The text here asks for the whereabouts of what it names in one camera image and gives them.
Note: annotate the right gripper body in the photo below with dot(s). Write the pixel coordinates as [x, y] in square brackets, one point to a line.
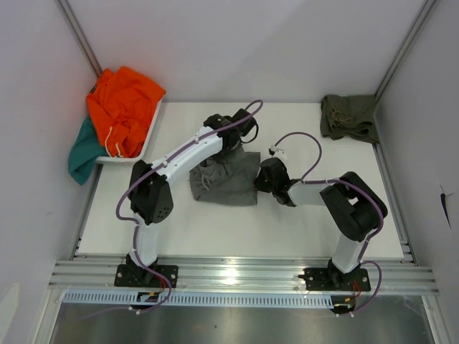
[262, 185]

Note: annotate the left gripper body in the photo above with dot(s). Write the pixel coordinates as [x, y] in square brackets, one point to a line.
[237, 146]

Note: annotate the grey shorts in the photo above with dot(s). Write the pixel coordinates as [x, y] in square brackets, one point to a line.
[229, 181]

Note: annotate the olive green shorts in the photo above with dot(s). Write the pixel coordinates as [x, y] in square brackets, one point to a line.
[349, 116]

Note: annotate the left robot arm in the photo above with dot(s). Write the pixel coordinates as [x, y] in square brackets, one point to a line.
[150, 185]

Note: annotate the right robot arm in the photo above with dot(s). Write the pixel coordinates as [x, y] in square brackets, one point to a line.
[356, 210]

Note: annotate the orange shorts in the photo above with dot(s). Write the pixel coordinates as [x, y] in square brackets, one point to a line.
[121, 108]

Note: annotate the teal shorts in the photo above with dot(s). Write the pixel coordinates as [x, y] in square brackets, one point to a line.
[84, 153]

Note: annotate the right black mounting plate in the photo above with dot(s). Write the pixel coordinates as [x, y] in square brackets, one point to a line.
[325, 279]

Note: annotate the black mounting plate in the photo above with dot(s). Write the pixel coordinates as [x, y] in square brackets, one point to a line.
[325, 279]
[130, 275]

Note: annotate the white plastic basket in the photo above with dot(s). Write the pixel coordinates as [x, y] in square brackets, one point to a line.
[102, 160]

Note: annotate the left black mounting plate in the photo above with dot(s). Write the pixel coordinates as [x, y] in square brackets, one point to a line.
[130, 275]

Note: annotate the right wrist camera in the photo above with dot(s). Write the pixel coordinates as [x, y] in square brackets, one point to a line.
[277, 152]

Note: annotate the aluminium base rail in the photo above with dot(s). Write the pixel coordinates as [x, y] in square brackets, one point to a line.
[242, 275]

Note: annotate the left aluminium corner post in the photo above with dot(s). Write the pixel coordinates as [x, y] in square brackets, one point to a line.
[80, 37]

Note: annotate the aluminium corner post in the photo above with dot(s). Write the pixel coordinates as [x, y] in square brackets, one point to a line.
[80, 37]
[416, 27]

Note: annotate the slotted cable duct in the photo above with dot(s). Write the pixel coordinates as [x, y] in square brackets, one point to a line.
[206, 299]

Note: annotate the right aluminium corner post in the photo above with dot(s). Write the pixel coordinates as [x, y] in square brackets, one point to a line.
[416, 27]

